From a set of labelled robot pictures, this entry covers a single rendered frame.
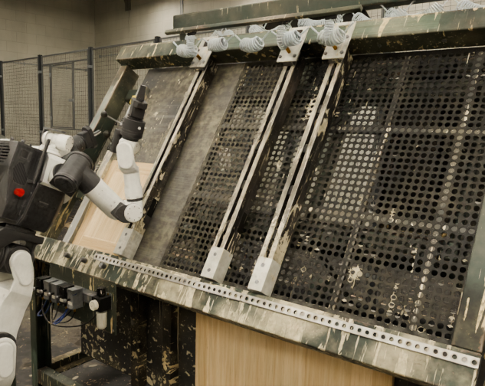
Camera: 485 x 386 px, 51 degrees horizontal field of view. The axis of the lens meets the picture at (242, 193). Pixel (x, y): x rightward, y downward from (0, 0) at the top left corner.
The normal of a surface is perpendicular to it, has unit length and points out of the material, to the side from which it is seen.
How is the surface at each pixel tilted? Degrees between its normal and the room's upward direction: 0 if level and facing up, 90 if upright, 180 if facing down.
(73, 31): 90
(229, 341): 90
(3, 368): 90
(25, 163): 90
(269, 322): 57
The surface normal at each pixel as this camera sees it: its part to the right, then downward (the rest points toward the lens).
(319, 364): -0.61, 0.09
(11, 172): 0.79, 0.10
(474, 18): -0.50, -0.46
